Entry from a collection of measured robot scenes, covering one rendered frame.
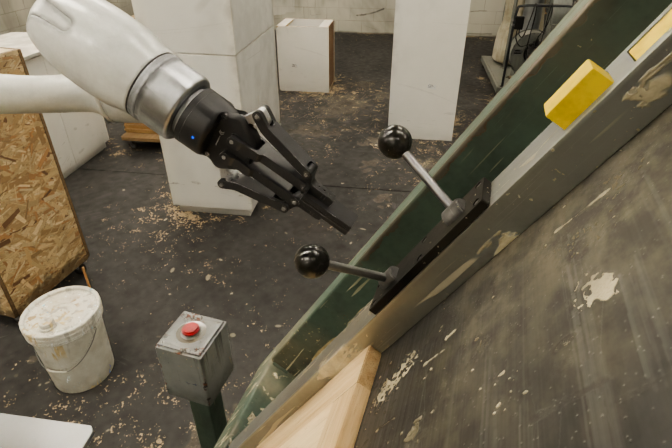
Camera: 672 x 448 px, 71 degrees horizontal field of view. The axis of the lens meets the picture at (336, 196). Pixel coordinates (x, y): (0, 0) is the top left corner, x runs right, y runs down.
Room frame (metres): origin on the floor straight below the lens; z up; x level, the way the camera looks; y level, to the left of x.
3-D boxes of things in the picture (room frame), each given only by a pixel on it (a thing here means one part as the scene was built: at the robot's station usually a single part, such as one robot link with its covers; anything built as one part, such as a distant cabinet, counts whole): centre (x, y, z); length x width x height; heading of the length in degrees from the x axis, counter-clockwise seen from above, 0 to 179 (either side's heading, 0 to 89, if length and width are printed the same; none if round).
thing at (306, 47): (5.53, 0.33, 0.36); 0.58 x 0.45 x 0.72; 82
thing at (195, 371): (0.78, 0.33, 0.84); 0.12 x 0.12 x 0.18; 72
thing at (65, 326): (1.43, 1.13, 0.24); 0.32 x 0.30 x 0.47; 172
